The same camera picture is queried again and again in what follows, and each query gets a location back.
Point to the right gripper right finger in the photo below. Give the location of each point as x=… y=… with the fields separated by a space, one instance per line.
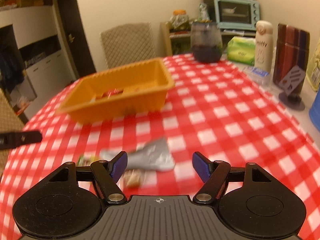
x=216 y=175

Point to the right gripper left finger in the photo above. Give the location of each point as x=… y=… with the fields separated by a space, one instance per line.
x=89 y=184

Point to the green brown candy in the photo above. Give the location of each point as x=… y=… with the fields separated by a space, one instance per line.
x=86 y=160

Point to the clear beige candy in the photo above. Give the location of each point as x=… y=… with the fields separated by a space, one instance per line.
x=133 y=178

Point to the silver green snack pouch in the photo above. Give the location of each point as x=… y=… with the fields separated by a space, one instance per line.
x=154 y=155

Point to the red long snack packet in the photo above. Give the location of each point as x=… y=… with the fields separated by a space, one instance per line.
x=109 y=93

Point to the red white checkered tablecloth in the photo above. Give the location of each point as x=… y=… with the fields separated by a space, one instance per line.
x=213 y=109

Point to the white cabinet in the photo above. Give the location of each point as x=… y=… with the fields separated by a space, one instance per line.
x=31 y=34

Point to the orange plastic tray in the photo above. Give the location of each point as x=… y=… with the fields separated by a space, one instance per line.
x=125 y=90

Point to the blue plastic pitcher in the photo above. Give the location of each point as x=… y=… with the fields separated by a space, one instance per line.
x=314 y=111

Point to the dark wooden door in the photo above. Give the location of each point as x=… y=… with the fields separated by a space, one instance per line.
x=74 y=38

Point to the white miffy bottle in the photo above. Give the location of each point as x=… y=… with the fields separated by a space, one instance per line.
x=264 y=46

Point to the green tissue pack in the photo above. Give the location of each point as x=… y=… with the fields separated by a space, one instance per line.
x=241 y=50

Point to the quilted beige chair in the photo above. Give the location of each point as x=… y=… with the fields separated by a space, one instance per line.
x=127 y=43

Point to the dark glass jar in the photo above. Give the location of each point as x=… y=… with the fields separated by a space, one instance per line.
x=206 y=41

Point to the green sunflower seed bag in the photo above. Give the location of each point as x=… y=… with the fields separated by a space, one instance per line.
x=313 y=72

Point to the wooden side shelf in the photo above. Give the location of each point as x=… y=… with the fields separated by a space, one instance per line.
x=179 y=42

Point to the brown metal thermos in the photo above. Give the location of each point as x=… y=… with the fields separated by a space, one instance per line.
x=292 y=49

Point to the orange lid snack jar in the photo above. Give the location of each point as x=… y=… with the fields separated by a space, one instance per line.
x=179 y=21

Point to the light blue toaster oven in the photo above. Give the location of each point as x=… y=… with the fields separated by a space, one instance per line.
x=234 y=14

